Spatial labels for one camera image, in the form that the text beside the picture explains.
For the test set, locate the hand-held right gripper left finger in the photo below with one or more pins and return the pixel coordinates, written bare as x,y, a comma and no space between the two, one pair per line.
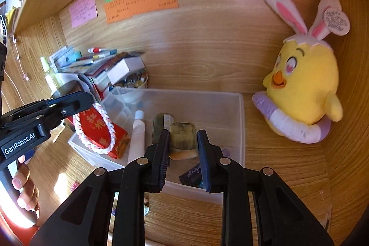
162,162

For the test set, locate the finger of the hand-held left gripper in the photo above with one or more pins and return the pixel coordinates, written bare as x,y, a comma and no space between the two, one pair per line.
72,106

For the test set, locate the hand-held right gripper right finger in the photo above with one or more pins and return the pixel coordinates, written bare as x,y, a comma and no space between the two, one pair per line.
204,165

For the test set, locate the dark small box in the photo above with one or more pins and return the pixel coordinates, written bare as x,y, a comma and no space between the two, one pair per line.
190,176

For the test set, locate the purple small bottle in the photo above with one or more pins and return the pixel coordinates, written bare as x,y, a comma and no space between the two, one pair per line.
227,153

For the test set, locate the red gift pouch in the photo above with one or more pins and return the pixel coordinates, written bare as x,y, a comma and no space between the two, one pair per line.
95,125

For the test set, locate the olive soap bar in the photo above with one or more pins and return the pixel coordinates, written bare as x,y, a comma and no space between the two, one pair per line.
183,139

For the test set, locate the dark green bottle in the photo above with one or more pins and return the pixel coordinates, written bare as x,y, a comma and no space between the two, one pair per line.
158,127

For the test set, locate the white pink cosmetic tube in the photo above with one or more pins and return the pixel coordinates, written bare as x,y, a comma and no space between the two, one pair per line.
137,136

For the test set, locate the clear plastic bin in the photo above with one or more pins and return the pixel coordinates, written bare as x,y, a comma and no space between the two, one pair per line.
224,119

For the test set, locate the person's left hand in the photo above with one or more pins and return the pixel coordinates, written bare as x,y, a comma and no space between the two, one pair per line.
24,191

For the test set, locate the brown mug with lid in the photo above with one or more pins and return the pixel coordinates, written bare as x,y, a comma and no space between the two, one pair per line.
67,87

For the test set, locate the yellow green spray bottle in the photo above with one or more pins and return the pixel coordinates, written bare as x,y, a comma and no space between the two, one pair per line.
49,73

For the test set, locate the stack of booklets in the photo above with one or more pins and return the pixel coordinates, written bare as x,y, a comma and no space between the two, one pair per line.
95,70

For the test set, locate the white sachet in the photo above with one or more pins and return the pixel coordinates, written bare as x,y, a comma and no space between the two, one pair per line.
62,57

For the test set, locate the red white marker pen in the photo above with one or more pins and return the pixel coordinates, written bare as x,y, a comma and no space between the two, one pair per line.
99,50

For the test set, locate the white box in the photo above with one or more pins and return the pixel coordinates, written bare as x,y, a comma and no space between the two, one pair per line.
124,68

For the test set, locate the white bowl of beads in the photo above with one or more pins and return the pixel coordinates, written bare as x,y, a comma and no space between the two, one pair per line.
134,81

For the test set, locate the pink paper note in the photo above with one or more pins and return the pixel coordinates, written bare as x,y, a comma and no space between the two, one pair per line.
83,9

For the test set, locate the orange paper note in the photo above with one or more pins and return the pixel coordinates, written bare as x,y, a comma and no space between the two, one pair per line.
141,5

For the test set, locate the yellow chick plush toy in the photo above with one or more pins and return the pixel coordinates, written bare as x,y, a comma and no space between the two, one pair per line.
302,84

